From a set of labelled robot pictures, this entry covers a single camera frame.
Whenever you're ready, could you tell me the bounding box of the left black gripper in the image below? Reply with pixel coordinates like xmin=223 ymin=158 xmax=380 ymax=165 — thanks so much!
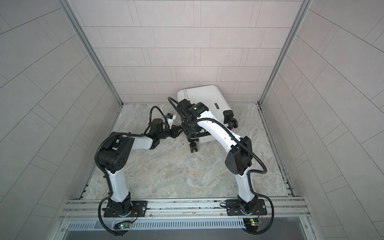
xmin=156 ymin=124 xmax=184 ymax=141

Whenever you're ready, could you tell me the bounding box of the white black-lined carry-on suitcase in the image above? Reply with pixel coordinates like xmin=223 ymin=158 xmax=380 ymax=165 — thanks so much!
xmin=177 ymin=85 xmax=239 ymax=153

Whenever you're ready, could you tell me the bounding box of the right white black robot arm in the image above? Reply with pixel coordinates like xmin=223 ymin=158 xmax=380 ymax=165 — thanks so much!
xmin=168 ymin=97 xmax=275 ymax=235

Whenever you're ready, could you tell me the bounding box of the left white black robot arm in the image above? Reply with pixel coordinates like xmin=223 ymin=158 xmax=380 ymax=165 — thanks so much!
xmin=94 ymin=106 xmax=182 ymax=217

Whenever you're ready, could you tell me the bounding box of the left green circuit board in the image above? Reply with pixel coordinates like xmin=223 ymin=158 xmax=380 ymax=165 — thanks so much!
xmin=114 ymin=221 xmax=132 ymax=230

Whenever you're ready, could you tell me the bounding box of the green circuit board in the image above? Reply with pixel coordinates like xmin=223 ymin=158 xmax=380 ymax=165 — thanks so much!
xmin=114 ymin=221 xmax=132 ymax=230
xmin=243 ymin=219 xmax=263 ymax=232

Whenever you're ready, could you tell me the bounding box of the right green circuit board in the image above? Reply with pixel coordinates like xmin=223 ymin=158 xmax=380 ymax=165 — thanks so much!
xmin=243 ymin=219 xmax=263 ymax=232

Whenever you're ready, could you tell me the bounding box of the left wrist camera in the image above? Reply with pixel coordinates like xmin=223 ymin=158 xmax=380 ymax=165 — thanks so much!
xmin=166 ymin=113 xmax=177 ymax=129

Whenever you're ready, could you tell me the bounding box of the left aluminium corner post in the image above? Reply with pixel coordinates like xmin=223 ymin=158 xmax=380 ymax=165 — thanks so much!
xmin=58 ymin=0 xmax=124 ymax=106

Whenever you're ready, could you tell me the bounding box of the aluminium corner post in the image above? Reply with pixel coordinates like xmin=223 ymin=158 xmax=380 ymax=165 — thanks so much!
xmin=58 ymin=0 xmax=124 ymax=106
xmin=259 ymin=0 xmax=312 ymax=106

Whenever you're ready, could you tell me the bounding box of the aluminium mounting rail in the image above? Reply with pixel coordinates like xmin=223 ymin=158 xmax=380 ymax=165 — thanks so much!
xmin=59 ymin=197 xmax=311 ymax=221

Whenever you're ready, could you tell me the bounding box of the right aluminium corner post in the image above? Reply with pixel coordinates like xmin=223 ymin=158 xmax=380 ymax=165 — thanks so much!
xmin=259 ymin=0 xmax=312 ymax=106

